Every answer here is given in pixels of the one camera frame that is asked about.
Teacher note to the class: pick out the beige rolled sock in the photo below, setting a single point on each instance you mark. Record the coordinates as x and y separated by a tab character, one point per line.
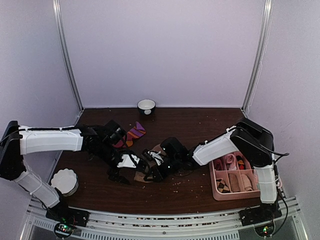
248	182

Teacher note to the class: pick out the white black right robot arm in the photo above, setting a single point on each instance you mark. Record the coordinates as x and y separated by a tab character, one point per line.
254	141

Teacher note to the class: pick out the aluminium right corner post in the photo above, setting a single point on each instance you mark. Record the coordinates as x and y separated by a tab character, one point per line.
261	48

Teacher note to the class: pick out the light pink rolled sock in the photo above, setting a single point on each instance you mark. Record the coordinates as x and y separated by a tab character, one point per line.
230	161

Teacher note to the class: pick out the pink divided organizer box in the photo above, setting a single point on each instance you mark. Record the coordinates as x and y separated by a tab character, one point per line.
266	180

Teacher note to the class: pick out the tan ribbed sock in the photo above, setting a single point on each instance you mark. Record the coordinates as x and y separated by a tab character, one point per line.
145	175

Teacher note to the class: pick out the white scalloped bowl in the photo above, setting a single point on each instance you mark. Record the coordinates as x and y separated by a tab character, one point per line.
66	181

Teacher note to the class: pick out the circuit board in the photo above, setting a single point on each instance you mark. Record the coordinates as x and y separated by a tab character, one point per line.
264	230
62	230

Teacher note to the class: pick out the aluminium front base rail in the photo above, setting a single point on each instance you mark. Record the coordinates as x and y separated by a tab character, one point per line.
219	225

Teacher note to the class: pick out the purple orange striped sock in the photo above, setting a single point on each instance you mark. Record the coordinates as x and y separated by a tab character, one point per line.
133	134

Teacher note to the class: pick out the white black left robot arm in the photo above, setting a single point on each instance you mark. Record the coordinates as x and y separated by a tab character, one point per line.
98	140

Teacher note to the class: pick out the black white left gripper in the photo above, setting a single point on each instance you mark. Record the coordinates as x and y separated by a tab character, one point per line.
114	176

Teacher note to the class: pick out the left circuit board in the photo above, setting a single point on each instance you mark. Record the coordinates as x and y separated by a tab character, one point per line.
62	230

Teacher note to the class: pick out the black argyle rolled sock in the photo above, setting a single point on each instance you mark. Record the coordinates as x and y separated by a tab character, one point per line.
222	187

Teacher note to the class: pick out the black white small bowl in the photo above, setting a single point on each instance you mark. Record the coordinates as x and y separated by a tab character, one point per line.
146	107

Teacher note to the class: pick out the black red rolled sock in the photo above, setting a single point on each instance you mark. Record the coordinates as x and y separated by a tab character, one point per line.
242	163

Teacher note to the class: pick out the tan rolled sock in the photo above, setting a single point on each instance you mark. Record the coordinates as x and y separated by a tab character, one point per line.
234	183

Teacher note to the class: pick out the right circuit board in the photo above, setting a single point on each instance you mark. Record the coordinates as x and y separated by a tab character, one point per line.
264	230

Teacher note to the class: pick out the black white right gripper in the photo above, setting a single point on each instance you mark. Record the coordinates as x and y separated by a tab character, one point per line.
159	175

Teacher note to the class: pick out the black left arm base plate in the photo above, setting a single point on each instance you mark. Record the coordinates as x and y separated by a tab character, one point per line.
73	217

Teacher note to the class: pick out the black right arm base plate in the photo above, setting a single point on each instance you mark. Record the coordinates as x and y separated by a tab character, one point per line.
257	215

